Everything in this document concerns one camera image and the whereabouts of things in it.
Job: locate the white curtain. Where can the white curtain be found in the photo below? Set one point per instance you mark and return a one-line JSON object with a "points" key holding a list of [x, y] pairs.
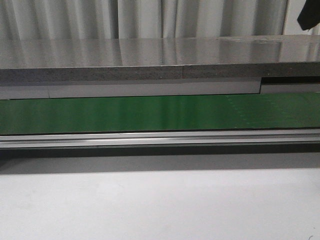
{"points": [[124, 19]]}

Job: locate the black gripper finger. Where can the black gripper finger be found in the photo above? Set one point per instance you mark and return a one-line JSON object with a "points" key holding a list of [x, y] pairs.
{"points": [[309, 16]]}

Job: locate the grey stone counter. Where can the grey stone counter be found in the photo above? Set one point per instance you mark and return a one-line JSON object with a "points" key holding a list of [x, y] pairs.
{"points": [[65, 68]]}

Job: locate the green conveyor belt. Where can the green conveyor belt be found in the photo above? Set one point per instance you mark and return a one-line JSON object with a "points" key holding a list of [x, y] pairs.
{"points": [[159, 113]]}

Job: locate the aluminium conveyor frame rail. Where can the aluminium conveyor frame rail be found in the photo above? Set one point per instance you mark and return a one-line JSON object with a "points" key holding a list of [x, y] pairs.
{"points": [[169, 138]]}

